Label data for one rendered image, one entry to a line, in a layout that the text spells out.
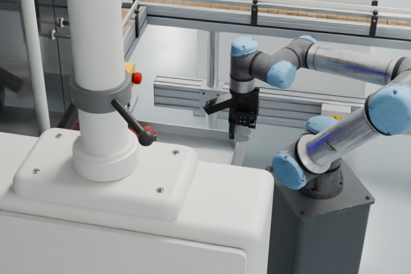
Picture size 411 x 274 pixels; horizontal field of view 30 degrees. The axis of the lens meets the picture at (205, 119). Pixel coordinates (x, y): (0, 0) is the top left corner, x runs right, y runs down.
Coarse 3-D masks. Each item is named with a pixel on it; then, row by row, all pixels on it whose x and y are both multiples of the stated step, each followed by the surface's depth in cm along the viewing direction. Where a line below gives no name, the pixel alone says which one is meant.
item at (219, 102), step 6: (222, 96) 226; (228, 96) 224; (210, 102) 226; (216, 102) 225; (222, 102) 223; (228, 102) 223; (234, 102) 222; (204, 108) 226; (210, 108) 225; (216, 108) 225; (222, 108) 224
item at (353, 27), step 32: (128, 0) 309; (160, 0) 309; (192, 0) 303; (224, 0) 301; (256, 0) 294; (288, 0) 303; (256, 32) 303; (288, 32) 301; (320, 32) 298; (352, 32) 296; (384, 32) 293
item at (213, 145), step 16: (160, 128) 242; (176, 128) 241; (192, 128) 240; (208, 128) 239; (176, 144) 238; (192, 144) 238; (208, 144) 238; (224, 144) 238; (208, 160) 231; (224, 160) 231
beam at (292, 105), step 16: (160, 80) 331; (176, 80) 331; (192, 80) 332; (160, 96) 332; (176, 96) 330; (192, 96) 329; (208, 96) 327; (272, 96) 322; (288, 96) 322; (304, 96) 322; (320, 96) 322; (336, 96) 324; (352, 96) 322; (224, 112) 330; (272, 112) 326; (288, 112) 324; (304, 112) 323; (320, 112) 321; (352, 112) 319
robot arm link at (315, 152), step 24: (408, 72) 188; (384, 96) 182; (408, 96) 180; (360, 120) 193; (384, 120) 184; (408, 120) 180; (312, 144) 208; (336, 144) 201; (360, 144) 198; (288, 168) 213; (312, 168) 210
